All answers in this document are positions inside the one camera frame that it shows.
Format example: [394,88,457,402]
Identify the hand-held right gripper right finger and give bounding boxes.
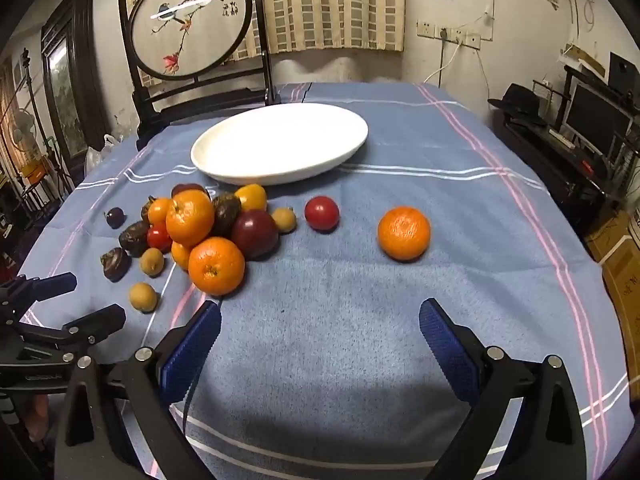
[419,298,586,480]

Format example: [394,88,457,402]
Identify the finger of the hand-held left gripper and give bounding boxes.
[0,272,78,312]
[15,304,126,357]

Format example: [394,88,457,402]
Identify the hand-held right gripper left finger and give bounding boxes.
[54,301,223,480]

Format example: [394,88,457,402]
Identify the tan longan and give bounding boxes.
[139,248,165,277]
[129,282,159,313]
[271,207,298,234]

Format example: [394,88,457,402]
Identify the orange tangerine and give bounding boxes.
[165,189,216,248]
[377,206,432,262]
[188,236,246,296]

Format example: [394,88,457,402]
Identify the small red cherry tomato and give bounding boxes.
[146,225,173,253]

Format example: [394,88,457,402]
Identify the white oval plate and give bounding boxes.
[190,103,370,187]

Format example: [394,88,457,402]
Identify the blue striped tablecloth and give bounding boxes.
[17,81,631,480]

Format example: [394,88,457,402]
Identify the orange box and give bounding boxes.
[20,160,51,186]

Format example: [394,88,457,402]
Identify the large dark purple tomato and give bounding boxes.
[230,209,280,261]

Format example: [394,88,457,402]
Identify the white plastic bag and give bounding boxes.
[85,134,118,173]

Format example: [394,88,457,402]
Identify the yellow tomato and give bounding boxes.
[234,183,268,212]

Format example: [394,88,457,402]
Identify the white standing fan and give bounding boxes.
[10,110,36,161]

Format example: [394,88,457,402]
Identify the brown cardboard box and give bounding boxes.
[602,245,640,341]
[585,210,633,261]

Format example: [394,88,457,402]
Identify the dark wooden framed picture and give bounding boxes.
[41,0,108,161]

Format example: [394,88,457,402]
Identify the black media stand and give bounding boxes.
[492,65,640,233]

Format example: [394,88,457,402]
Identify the black hat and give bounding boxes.
[488,83,548,123]

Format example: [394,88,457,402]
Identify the black monitor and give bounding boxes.
[564,82,636,158]

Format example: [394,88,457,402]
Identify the black metal chair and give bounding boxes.
[118,0,279,151]

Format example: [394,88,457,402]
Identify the black speaker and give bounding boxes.
[607,52,640,93]

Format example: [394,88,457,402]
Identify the striped beige curtain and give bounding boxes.
[120,0,406,86]

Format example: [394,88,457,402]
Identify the white cable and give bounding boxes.
[424,40,463,85]

